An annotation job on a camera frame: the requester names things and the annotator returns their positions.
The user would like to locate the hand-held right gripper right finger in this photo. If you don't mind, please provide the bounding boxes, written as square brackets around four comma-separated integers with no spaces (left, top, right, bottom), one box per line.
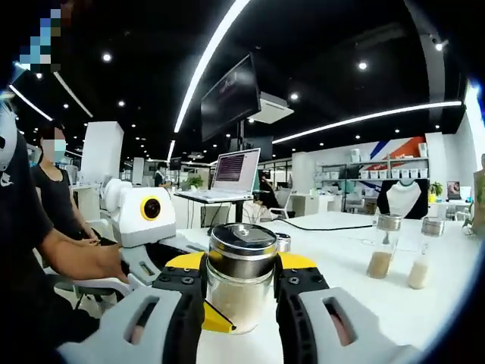
[273,252,421,364]

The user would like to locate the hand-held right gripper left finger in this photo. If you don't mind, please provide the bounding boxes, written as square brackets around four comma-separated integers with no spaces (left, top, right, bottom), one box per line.
[56,252,208,364]

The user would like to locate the seasoning bottle beige powder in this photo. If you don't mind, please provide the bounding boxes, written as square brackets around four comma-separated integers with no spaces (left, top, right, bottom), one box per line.
[204,222,280,335]

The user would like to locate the seasoning bottle brown granules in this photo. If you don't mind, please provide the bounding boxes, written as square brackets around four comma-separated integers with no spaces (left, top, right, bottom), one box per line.
[365,213,403,280]

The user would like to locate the seasoning bottle cream powder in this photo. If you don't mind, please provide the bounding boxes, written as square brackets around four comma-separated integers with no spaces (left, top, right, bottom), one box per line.
[407,216,446,290]

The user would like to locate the seasoning bottle white powder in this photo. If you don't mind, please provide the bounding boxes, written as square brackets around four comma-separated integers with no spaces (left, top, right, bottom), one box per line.
[275,232,292,254]

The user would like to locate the person's left hand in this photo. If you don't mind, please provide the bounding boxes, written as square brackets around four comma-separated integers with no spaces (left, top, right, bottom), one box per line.
[84,243,130,285]

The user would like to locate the white office chair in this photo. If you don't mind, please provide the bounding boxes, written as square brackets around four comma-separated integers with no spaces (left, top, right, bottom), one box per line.
[48,275,132,304]

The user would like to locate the laptop stand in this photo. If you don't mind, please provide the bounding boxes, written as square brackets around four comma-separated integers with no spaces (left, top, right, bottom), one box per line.
[185,196,255,236]

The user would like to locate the silver laptop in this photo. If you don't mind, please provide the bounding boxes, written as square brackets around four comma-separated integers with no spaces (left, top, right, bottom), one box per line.
[174,147,262,202]

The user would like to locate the person in black shirt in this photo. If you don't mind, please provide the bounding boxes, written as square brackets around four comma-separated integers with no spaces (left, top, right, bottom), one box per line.
[0,124,102,361]

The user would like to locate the small black hanging monitor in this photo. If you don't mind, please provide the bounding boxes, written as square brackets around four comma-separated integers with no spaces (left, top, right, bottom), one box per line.
[242,136,274,162]

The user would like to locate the white chest-worn device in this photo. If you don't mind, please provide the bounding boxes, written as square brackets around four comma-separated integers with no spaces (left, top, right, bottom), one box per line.
[0,100,18,174]

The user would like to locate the large black hanging monitor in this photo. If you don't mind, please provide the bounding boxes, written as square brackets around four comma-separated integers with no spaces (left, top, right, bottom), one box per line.
[199,52,262,142]

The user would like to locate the shelf with white boxes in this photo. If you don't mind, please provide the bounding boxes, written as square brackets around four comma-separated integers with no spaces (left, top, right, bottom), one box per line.
[320,142,431,190]

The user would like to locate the white ceiling light strip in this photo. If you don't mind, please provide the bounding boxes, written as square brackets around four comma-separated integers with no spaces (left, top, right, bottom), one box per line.
[271,100,463,145]
[174,0,252,133]

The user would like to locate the ceiling air conditioner unit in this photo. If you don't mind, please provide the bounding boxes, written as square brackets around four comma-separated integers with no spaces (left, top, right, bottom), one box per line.
[248,90,295,125]

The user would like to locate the black cable with plug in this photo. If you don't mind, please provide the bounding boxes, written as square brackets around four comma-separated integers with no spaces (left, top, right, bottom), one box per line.
[272,218,374,231]

